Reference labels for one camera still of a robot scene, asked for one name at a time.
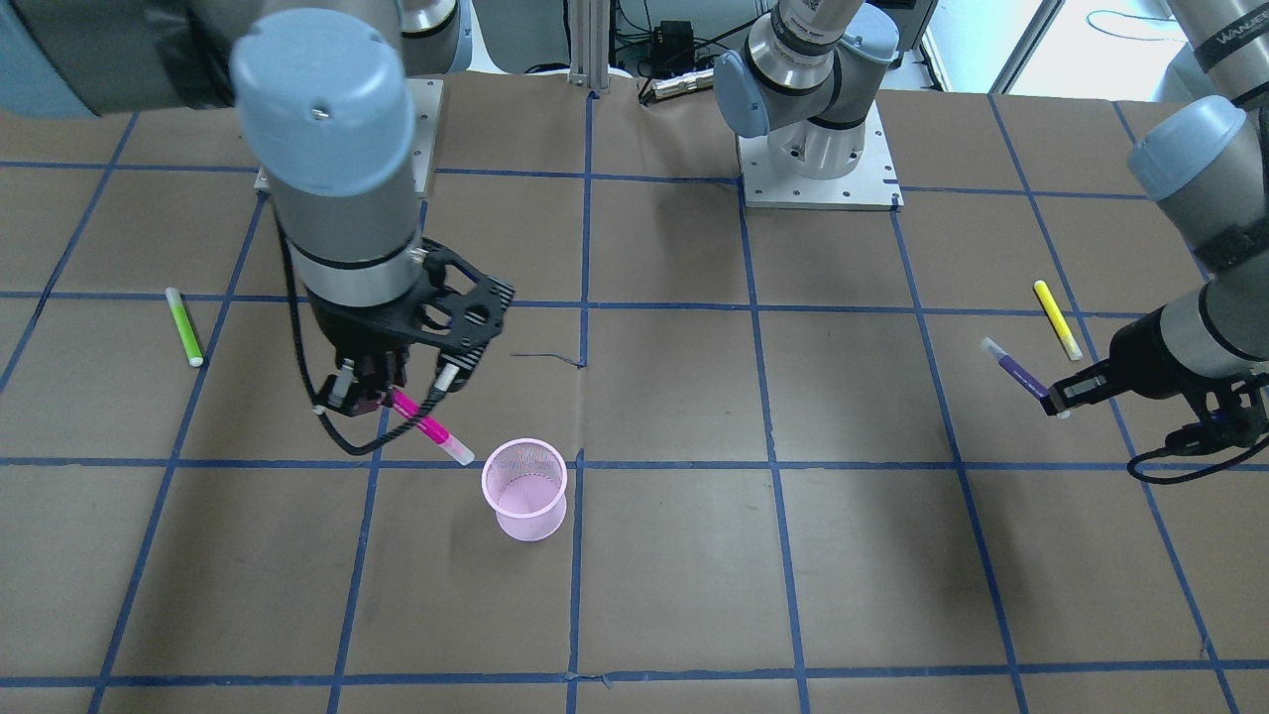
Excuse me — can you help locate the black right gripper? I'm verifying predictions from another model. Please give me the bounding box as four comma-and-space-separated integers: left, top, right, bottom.
308, 288, 437, 417

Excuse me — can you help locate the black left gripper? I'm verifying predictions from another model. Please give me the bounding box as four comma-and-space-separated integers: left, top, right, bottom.
1041, 307, 1206, 417

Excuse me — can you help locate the pink highlighter pen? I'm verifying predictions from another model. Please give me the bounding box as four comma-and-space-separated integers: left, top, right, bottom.
391, 389, 475, 465

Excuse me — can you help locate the purple highlighter pen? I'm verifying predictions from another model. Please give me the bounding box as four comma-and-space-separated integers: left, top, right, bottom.
980, 337, 1049, 401

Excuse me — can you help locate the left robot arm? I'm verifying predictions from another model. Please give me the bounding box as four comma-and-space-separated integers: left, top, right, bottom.
713, 1, 1266, 416

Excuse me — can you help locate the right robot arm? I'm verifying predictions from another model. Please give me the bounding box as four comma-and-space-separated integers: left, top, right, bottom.
3, 1, 472, 417

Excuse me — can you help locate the pink mesh cup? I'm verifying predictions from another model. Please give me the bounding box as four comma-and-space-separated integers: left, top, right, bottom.
481, 438, 569, 542

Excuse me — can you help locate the yellow highlighter pen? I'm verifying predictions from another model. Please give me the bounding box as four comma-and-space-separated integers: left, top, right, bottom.
1032, 280, 1084, 361

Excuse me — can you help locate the green highlighter pen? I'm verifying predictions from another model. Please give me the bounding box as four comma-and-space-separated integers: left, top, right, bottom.
165, 288, 206, 369

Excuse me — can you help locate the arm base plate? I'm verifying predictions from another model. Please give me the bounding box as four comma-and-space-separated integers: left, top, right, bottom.
254, 77, 444, 198
736, 103, 905, 211

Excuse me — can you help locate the aluminium frame post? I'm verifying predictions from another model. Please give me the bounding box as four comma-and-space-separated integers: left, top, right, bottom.
565, 0, 613, 96

